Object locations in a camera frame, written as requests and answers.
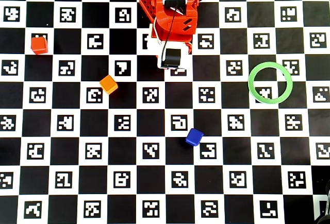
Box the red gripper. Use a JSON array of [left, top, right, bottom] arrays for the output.
[[157, 25, 195, 55]]

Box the orange cube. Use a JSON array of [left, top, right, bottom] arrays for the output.
[[99, 74, 119, 95]]

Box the blue cube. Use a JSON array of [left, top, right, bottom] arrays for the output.
[[185, 128, 204, 147]]

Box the red cube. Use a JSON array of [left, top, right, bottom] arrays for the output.
[[30, 35, 49, 55]]

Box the checkerboard marker mat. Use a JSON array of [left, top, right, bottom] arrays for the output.
[[0, 0, 330, 224]]

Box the thin black camera cable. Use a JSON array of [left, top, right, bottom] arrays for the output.
[[161, 0, 185, 67]]

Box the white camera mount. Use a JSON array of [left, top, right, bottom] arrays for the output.
[[148, 24, 193, 71]]

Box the green flat ring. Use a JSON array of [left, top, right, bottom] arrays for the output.
[[247, 61, 293, 105]]

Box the black camera stand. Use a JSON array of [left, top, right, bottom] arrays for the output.
[[313, 177, 330, 224]]

